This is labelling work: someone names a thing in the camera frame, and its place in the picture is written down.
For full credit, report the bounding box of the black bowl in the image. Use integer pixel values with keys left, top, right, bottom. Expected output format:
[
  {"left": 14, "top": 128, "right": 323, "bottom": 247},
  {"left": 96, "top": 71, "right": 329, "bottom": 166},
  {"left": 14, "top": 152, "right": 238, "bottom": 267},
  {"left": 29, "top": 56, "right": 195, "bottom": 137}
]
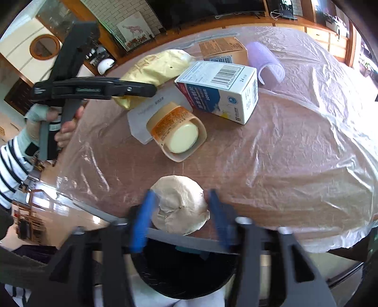
[{"left": 89, "top": 207, "right": 241, "bottom": 298}]

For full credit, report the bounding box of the black flat television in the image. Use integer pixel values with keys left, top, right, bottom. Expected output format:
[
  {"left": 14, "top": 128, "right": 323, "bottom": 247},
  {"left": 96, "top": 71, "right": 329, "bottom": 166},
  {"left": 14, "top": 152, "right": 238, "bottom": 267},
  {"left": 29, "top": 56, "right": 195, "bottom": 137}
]
[{"left": 145, "top": 0, "right": 266, "bottom": 19}]

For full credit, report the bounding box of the white and blue medicine box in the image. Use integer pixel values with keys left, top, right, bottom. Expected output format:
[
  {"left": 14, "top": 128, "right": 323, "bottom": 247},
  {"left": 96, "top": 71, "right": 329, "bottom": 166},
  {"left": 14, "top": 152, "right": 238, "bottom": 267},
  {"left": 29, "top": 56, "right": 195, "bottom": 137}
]
[{"left": 174, "top": 60, "right": 259, "bottom": 125}]

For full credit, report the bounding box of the glass display cabinet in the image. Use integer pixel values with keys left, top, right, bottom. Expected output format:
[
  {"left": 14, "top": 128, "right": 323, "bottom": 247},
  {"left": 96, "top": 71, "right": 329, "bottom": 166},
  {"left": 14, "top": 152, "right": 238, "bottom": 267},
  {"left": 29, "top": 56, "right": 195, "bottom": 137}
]
[{"left": 35, "top": 0, "right": 98, "bottom": 45}]

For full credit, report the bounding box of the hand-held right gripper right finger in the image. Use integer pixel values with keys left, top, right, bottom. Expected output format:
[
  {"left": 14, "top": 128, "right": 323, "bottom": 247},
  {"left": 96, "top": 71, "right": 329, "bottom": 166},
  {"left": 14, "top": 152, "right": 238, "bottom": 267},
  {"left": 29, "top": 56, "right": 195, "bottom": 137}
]
[{"left": 207, "top": 189, "right": 337, "bottom": 307}]

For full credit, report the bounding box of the wooden sideboard cabinet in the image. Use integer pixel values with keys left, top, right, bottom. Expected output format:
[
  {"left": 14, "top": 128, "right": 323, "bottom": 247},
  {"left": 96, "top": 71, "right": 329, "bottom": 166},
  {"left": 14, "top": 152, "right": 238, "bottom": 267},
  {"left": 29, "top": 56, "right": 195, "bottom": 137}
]
[{"left": 154, "top": 15, "right": 355, "bottom": 68}]

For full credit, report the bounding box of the group of shelf bottles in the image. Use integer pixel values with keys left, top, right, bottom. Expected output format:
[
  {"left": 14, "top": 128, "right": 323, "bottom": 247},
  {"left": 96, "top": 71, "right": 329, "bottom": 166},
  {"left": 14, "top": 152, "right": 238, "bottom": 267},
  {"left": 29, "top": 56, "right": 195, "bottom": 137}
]
[{"left": 87, "top": 44, "right": 107, "bottom": 64}]

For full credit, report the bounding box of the white storage box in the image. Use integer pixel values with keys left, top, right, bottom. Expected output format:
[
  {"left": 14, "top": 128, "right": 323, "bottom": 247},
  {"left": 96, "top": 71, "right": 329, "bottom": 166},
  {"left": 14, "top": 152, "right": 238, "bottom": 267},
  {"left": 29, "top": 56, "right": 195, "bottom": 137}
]
[{"left": 325, "top": 13, "right": 340, "bottom": 33}]

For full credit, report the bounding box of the brown cardboard box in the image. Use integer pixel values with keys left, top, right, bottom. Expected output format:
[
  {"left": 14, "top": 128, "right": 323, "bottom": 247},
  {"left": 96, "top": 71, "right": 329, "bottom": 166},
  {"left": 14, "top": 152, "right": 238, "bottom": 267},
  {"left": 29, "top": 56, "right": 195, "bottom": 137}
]
[{"left": 198, "top": 37, "right": 249, "bottom": 65}]

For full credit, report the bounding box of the black coffee machine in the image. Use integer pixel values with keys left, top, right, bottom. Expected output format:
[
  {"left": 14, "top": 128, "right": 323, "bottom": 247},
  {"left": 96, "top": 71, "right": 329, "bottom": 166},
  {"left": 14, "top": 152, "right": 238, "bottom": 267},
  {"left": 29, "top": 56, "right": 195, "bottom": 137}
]
[{"left": 278, "top": 0, "right": 298, "bottom": 21}]

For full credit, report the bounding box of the clear plastic table cover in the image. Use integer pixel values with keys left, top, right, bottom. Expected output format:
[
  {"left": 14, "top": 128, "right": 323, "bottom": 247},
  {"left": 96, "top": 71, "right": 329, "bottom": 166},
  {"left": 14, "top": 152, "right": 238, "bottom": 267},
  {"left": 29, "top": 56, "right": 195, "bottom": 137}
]
[{"left": 56, "top": 25, "right": 378, "bottom": 254}]

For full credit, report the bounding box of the orange label jar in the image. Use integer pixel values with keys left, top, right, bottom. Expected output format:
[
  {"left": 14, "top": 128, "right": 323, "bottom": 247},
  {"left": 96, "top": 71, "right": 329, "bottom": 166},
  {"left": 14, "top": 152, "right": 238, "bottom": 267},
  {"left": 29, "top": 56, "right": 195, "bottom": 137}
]
[{"left": 146, "top": 102, "right": 199, "bottom": 154}]

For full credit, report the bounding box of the round wooden wall plaque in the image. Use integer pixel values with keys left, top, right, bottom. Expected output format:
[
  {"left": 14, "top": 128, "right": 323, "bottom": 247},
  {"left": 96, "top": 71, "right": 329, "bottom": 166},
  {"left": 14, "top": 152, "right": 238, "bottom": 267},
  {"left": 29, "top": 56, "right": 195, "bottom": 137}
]
[{"left": 30, "top": 34, "right": 61, "bottom": 60}]

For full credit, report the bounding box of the translucent white plastic packet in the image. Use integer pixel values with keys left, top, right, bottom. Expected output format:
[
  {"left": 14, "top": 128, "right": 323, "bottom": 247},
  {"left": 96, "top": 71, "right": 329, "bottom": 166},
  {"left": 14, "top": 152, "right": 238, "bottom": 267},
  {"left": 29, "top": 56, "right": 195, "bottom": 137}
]
[{"left": 127, "top": 89, "right": 194, "bottom": 145}]

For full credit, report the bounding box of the person's left hand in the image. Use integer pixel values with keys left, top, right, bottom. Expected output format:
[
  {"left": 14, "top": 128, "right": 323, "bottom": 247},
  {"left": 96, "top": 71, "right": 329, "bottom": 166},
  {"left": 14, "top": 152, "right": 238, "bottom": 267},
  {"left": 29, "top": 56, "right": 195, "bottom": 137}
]
[{"left": 25, "top": 105, "right": 86, "bottom": 148}]

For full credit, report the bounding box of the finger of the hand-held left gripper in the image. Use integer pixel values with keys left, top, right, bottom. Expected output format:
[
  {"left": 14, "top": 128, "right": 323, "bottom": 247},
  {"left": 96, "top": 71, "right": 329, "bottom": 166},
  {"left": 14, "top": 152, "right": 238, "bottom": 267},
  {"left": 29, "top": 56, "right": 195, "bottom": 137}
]
[{"left": 32, "top": 76, "right": 158, "bottom": 102}]

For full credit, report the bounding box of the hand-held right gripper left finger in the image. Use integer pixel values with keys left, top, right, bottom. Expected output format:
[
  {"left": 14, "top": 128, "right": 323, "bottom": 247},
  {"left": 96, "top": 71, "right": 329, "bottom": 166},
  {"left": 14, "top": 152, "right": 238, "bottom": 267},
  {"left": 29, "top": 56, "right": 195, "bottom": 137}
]
[{"left": 26, "top": 189, "right": 160, "bottom": 307}]

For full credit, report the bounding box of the person's left forearm striped sleeve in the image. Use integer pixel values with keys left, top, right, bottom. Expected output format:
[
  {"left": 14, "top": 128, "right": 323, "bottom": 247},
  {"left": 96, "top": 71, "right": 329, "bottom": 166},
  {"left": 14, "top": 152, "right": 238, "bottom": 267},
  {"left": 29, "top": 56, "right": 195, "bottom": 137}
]
[{"left": 0, "top": 130, "right": 40, "bottom": 210}]

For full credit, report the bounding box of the framed animal picture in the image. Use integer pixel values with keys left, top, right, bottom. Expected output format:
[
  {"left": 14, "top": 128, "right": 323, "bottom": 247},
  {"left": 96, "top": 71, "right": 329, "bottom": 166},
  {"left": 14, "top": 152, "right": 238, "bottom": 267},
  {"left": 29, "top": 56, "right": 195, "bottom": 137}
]
[{"left": 116, "top": 12, "right": 154, "bottom": 49}]

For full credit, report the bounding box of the yellow plastic bag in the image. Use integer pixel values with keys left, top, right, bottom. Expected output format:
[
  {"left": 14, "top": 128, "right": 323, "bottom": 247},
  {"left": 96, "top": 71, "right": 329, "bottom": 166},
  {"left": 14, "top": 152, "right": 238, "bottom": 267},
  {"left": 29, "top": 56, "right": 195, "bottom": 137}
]
[{"left": 112, "top": 49, "right": 197, "bottom": 110}]

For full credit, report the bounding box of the white dome lamp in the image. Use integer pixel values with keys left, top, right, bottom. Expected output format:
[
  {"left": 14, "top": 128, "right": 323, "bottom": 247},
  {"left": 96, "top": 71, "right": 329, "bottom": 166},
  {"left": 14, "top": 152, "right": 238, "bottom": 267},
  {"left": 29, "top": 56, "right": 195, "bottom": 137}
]
[{"left": 97, "top": 58, "right": 116, "bottom": 75}]

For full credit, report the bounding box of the beige plastic cup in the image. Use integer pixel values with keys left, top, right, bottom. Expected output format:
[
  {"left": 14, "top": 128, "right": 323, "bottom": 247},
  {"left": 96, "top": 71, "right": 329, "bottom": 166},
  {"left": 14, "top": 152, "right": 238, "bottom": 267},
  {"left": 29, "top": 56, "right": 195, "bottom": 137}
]
[{"left": 159, "top": 114, "right": 207, "bottom": 163}]

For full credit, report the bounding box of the round beige dough ball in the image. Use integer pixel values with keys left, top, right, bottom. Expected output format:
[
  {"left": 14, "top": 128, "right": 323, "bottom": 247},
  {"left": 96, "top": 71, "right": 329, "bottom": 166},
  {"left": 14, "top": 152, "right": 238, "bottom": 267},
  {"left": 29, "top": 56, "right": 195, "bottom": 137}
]
[{"left": 150, "top": 175, "right": 211, "bottom": 236}]

